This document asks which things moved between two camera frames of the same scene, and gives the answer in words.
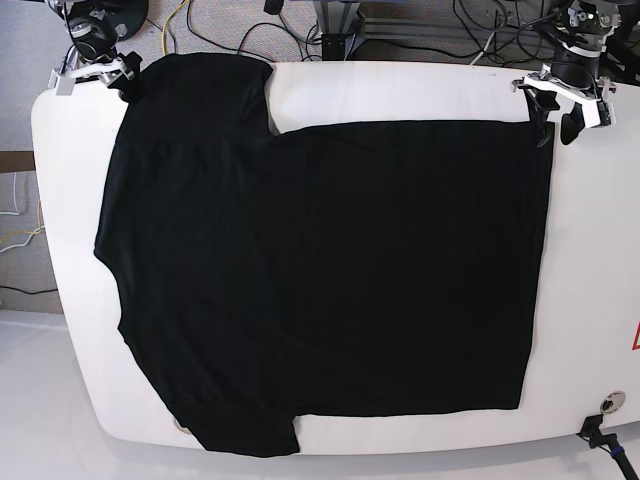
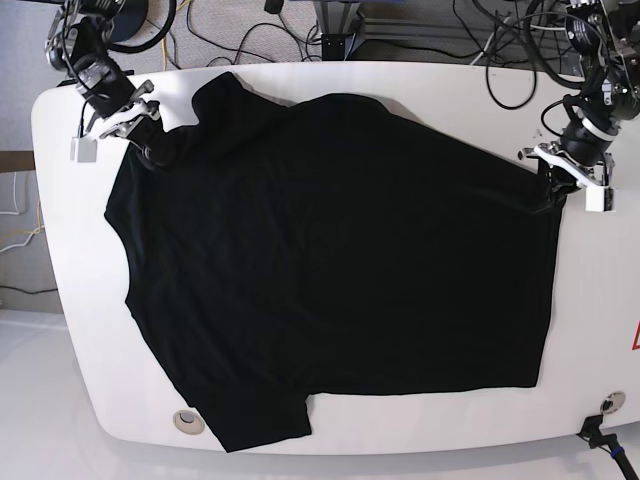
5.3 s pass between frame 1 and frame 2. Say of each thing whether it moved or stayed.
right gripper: moved
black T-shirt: moved
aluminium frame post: stayed
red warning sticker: stayed
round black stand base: stayed
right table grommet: stayed
